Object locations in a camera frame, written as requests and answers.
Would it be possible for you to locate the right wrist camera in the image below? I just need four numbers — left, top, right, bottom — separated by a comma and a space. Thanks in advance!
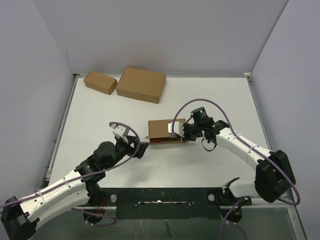
167, 121, 185, 139

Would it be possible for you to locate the purple cable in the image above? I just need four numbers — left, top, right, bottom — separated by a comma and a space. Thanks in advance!
0, 121, 141, 227
172, 98, 302, 240

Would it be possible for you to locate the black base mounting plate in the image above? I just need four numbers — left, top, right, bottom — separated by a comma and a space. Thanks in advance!
83, 187, 238, 220

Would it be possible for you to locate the large closed cardboard box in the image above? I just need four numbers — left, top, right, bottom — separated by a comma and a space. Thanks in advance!
116, 66, 167, 104

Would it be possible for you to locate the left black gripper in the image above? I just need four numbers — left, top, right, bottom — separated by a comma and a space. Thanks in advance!
104, 135, 149, 171

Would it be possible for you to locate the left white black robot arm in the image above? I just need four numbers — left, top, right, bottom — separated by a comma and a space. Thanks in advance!
0, 136, 149, 240

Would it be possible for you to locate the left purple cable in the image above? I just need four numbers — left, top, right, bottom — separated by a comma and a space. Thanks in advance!
0, 121, 141, 227

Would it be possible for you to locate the small closed cardboard box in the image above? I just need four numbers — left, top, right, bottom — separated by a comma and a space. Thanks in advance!
84, 70, 118, 95

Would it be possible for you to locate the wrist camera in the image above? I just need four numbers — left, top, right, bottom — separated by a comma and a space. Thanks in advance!
110, 123, 130, 143
167, 121, 185, 139

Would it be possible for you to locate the aluminium frame rail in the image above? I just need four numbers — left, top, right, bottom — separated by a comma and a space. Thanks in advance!
248, 187, 294, 206

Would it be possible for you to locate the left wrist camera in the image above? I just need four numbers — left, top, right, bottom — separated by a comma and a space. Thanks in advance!
110, 123, 130, 143

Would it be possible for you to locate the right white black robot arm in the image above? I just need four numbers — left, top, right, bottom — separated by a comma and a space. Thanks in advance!
183, 107, 296, 205

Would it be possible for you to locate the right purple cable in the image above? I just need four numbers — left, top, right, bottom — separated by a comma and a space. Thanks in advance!
172, 98, 302, 240

